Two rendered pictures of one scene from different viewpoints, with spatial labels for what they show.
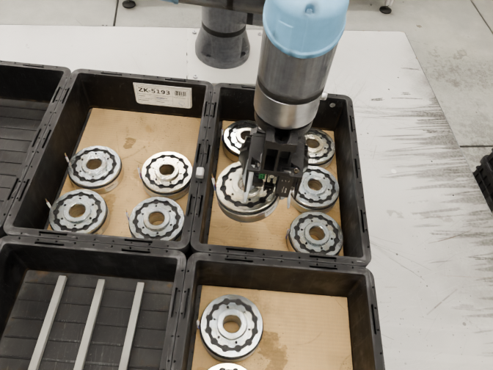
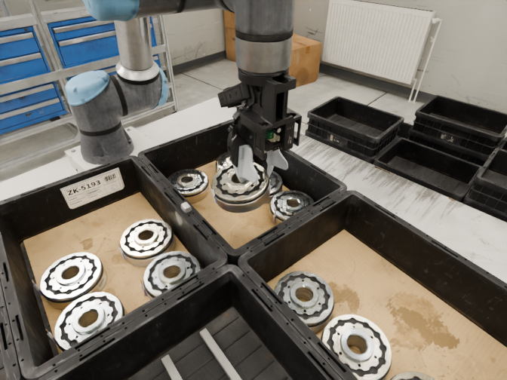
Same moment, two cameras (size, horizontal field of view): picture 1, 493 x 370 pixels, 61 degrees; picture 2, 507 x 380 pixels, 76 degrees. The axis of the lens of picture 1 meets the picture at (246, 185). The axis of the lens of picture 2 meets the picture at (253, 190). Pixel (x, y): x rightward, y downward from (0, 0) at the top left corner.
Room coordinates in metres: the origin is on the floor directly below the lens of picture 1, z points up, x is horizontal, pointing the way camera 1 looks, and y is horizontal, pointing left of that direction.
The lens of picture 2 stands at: (0.00, 0.24, 1.35)
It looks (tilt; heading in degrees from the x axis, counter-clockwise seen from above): 40 degrees down; 325
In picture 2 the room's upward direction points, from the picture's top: straight up
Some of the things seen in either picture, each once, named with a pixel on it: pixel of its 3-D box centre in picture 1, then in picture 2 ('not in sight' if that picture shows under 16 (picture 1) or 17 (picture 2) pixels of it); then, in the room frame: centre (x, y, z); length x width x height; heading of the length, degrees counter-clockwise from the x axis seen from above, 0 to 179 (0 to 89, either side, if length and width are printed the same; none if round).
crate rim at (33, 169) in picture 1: (124, 150); (99, 235); (0.48, 0.24, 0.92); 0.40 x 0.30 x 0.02; 3
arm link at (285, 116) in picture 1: (290, 96); (265, 52); (0.36, -0.04, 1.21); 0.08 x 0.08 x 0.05
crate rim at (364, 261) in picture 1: (282, 164); (235, 173); (0.49, -0.06, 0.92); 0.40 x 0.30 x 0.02; 3
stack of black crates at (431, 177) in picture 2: not in sight; (416, 191); (0.54, -1.14, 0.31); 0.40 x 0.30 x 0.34; 11
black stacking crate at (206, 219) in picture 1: (277, 180); (236, 191); (0.49, -0.06, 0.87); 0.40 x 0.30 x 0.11; 3
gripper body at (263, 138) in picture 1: (277, 146); (265, 109); (0.35, -0.03, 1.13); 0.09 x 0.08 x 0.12; 179
